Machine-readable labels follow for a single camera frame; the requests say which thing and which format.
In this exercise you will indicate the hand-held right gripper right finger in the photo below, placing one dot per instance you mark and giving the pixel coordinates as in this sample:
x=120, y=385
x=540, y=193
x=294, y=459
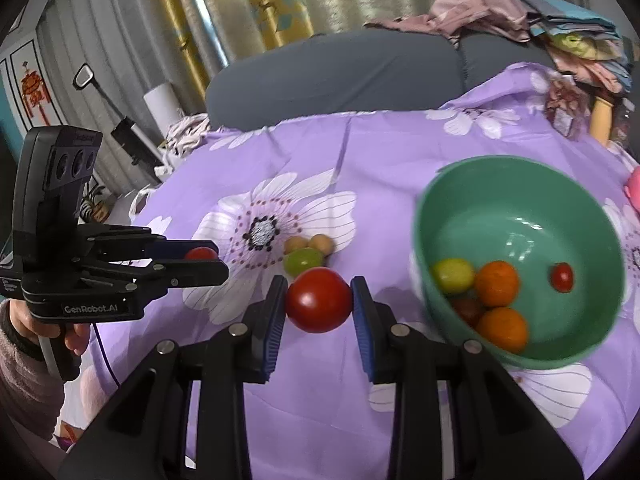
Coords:
x=362, y=330

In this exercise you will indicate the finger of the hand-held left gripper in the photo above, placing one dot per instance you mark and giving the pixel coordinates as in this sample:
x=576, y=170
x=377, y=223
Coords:
x=200, y=272
x=170, y=249

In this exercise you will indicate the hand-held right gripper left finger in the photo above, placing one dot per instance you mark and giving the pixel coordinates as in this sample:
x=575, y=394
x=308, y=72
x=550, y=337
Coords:
x=272, y=330

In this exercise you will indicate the red tomato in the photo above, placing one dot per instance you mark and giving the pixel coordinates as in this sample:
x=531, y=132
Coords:
x=467, y=311
x=318, y=300
x=200, y=253
x=562, y=277

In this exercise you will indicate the green jujube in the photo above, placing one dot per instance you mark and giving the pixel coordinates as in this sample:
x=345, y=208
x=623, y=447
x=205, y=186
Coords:
x=302, y=261
x=452, y=275

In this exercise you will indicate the orange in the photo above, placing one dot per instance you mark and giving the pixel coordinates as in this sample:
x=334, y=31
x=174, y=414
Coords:
x=502, y=329
x=496, y=282

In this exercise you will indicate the green plastic bowl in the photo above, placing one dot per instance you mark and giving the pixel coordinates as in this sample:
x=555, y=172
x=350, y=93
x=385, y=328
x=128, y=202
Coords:
x=525, y=210

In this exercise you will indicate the person's left hand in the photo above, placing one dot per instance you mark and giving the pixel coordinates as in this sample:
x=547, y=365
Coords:
x=77, y=340

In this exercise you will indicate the white plastic bag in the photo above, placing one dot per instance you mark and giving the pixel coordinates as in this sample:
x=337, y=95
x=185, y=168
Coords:
x=142, y=199

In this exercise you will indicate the brown longan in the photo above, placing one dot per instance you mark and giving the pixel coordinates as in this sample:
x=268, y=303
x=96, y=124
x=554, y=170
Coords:
x=296, y=245
x=321, y=243

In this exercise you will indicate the crumpled floral cloth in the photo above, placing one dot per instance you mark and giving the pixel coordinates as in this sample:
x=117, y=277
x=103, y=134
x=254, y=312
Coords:
x=187, y=135

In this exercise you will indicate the pink cloth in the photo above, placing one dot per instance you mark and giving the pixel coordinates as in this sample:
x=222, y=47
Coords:
x=90, y=395

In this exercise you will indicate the white paper roll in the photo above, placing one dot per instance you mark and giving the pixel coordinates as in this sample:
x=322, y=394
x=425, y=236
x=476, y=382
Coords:
x=162, y=105

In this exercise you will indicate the red paper decoration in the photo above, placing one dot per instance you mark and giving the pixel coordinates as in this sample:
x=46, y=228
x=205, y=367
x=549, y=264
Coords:
x=35, y=95

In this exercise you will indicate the white door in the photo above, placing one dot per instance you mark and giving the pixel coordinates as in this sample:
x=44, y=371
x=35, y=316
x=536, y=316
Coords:
x=15, y=95

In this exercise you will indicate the purple floral cloth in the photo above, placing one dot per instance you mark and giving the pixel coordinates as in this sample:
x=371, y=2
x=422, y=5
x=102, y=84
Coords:
x=350, y=160

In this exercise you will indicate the grey sofa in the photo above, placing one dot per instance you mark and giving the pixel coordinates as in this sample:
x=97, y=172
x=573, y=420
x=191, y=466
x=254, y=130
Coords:
x=325, y=75

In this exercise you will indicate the yellow curtain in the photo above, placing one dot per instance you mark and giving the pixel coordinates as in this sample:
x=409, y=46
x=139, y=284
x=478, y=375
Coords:
x=270, y=5

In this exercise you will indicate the pink plush toy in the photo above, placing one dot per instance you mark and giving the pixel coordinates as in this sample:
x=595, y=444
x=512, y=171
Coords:
x=634, y=187

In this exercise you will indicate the yellow cylinder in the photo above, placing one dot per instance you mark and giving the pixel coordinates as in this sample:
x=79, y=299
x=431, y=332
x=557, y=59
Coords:
x=602, y=120

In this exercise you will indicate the pink garment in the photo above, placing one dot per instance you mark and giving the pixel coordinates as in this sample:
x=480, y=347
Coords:
x=450, y=10

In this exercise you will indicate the folded colourful cloths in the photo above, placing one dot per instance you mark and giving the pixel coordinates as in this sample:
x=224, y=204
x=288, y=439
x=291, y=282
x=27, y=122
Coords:
x=575, y=30

